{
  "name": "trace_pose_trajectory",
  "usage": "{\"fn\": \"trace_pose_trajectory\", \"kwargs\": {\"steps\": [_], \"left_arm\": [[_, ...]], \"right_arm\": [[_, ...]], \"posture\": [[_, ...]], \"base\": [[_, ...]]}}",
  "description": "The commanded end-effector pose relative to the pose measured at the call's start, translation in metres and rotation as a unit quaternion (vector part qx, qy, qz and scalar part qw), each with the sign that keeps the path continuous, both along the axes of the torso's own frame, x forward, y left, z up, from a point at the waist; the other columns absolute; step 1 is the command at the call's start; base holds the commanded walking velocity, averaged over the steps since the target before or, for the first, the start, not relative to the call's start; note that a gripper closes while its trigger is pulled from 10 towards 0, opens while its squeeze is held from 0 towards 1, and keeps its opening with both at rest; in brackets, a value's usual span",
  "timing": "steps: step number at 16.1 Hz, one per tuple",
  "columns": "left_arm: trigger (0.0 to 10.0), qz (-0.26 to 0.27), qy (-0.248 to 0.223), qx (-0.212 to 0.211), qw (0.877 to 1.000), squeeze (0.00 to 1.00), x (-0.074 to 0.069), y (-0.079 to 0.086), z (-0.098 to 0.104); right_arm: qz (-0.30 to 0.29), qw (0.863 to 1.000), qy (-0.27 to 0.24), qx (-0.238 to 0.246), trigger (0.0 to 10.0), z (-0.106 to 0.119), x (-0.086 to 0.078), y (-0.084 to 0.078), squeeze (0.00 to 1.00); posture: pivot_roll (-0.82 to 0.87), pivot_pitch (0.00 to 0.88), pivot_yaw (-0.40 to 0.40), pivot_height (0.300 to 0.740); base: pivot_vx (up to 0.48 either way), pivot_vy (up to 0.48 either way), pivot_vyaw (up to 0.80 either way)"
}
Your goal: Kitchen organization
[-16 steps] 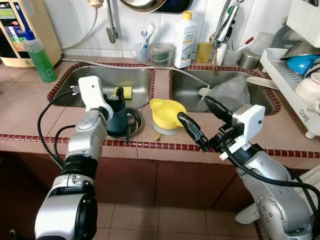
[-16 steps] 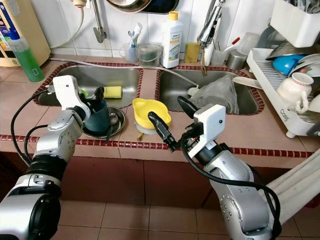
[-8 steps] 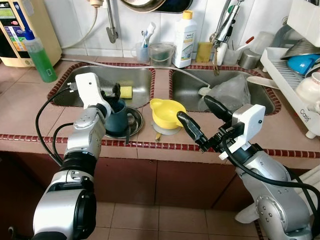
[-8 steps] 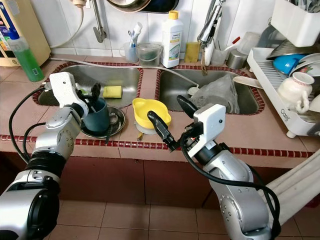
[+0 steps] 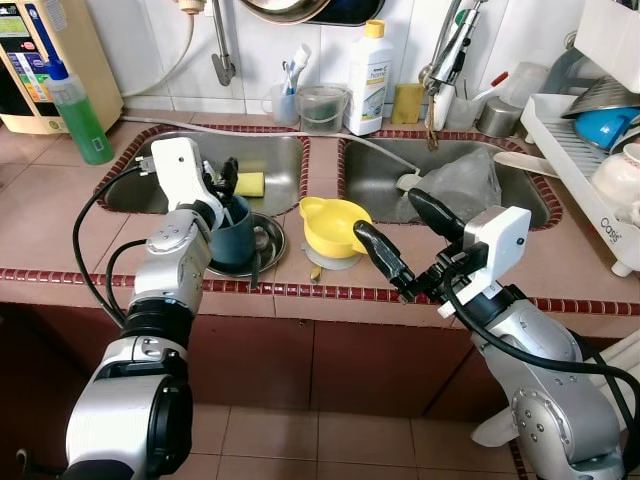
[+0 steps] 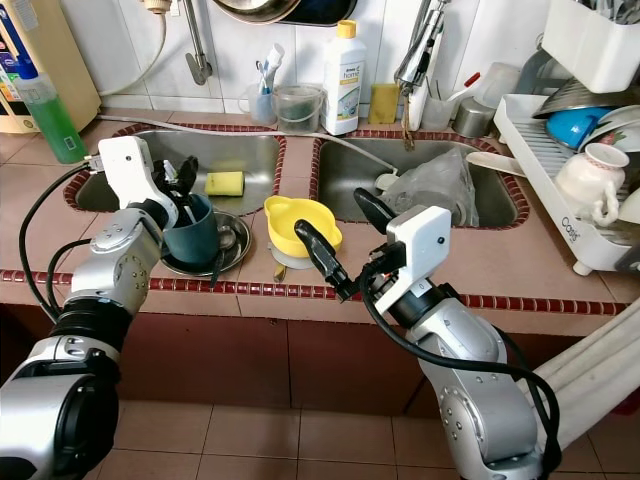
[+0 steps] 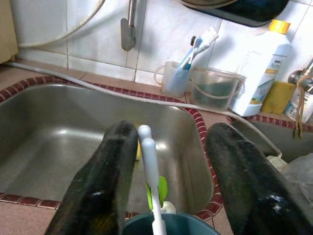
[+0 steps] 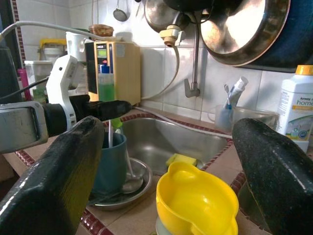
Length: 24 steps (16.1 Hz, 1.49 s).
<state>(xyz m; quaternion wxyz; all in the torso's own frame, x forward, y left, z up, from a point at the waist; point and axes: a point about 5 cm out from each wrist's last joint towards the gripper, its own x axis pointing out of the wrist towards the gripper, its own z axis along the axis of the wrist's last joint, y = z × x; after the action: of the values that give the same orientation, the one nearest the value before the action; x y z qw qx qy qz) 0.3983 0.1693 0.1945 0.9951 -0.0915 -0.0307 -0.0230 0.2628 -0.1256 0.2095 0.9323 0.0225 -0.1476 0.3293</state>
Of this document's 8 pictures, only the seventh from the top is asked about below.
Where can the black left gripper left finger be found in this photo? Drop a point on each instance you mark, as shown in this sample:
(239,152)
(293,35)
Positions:
(97,186)

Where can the green plastic utensil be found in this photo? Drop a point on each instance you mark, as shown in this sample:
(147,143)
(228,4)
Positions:
(163,187)

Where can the grey metal hanging spout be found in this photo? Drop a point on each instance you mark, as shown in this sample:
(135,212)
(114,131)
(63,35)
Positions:
(127,36)

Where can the yellow sponge block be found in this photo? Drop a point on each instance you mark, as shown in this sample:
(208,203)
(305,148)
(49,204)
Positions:
(278,98)

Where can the crumpled clear plastic bag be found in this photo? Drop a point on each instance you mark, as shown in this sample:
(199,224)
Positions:
(300,171)

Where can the beige water ionizer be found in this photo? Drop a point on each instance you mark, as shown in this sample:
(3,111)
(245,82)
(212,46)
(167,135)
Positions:
(7,29)

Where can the chrome faucet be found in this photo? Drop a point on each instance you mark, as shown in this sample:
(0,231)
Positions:
(305,82)

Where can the translucent plastic mug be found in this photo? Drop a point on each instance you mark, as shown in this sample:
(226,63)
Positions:
(171,83)

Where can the steel sink basin with bag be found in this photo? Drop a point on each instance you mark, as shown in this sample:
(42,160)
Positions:
(281,134)

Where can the green scouring pad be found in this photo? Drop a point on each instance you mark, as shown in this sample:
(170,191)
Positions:
(212,91)

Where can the yellow green scrub sponge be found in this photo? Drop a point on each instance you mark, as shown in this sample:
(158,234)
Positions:
(139,151)

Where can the stainless steel sink basin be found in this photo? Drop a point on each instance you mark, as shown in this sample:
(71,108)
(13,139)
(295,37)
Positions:
(61,122)

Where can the white labelled container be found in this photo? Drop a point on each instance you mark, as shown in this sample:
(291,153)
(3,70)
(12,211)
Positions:
(293,110)

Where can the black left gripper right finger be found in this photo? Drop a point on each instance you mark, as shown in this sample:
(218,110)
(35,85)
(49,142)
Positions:
(252,186)

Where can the white bottle yellow cap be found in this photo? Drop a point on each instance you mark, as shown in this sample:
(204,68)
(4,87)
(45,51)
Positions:
(256,73)

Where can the white toothpaste tube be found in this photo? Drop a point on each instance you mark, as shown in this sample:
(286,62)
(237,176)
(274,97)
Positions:
(207,36)

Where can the black frying pan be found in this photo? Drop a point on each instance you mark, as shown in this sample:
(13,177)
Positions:
(244,12)

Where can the teal plastic cup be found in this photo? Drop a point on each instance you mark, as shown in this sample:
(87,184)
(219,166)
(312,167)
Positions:
(183,225)

